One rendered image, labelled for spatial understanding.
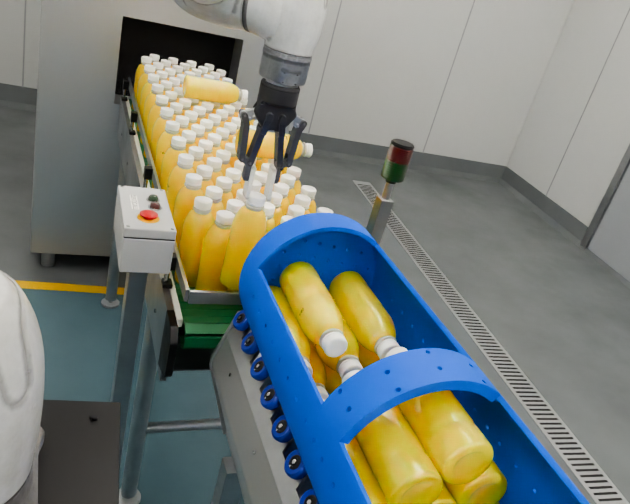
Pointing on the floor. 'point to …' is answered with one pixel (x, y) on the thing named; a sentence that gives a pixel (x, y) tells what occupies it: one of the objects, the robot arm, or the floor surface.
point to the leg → (227, 484)
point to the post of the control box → (126, 348)
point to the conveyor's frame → (157, 303)
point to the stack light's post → (379, 218)
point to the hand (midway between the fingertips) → (259, 182)
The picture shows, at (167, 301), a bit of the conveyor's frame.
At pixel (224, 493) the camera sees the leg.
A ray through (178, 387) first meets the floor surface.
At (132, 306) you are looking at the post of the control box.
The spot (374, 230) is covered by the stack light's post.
